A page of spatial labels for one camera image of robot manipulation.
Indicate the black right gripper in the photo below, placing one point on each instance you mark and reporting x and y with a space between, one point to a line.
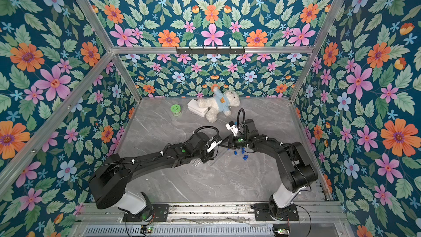
232 141

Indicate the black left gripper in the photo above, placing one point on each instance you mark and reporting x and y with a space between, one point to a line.
209 157

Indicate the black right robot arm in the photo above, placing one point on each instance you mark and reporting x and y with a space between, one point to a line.
292 161

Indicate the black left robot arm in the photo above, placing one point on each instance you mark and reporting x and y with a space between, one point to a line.
109 181

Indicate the white box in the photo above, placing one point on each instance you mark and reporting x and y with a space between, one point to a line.
194 108

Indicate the green lidded small jar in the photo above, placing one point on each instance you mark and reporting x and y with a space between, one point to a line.
176 109

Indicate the white teddy bear blue hoodie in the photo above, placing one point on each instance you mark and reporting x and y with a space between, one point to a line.
221 102

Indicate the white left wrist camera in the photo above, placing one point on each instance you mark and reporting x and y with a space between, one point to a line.
213 145

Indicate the black hook rail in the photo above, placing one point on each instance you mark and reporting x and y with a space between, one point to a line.
210 50

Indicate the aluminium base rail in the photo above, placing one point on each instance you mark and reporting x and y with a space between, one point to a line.
243 212

